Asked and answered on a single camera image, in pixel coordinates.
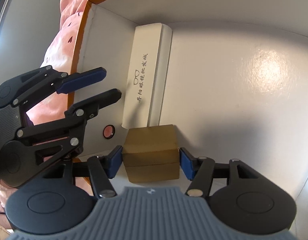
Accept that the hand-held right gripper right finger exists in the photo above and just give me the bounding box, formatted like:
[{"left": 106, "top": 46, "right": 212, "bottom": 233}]
[{"left": 179, "top": 147, "right": 270, "bottom": 198}]

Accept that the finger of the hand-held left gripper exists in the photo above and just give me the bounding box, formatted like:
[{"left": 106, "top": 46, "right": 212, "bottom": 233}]
[
  {"left": 13, "top": 65, "right": 107, "bottom": 106},
  {"left": 16, "top": 88, "right": 122, "bottom": 168}
]

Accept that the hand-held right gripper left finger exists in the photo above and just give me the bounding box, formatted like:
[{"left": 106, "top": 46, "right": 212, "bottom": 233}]
[{"left": 43, "top": 145, "right": 123, "bottom": 199}]

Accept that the small brown cardboard box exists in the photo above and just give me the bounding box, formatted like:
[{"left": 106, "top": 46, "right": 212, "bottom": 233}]
[{"left": 122, "top": 124, "right": 181, "bottom": 183}]

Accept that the orange-edged white storage box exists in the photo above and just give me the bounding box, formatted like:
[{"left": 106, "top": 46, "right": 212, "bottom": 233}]
[{"left": 67, "top": 0, "right": 308, "bottom": 207}]

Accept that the long white glasses box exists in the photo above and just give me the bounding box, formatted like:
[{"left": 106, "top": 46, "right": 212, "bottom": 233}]
[{"left": 121, "top": 23, "right": 173, "bottom": 129}]

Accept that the pink printed bedsheet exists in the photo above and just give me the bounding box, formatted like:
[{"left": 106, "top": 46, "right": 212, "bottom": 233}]
[{"left": 0, "top": 0, "right": 148, "bottom": 240}]

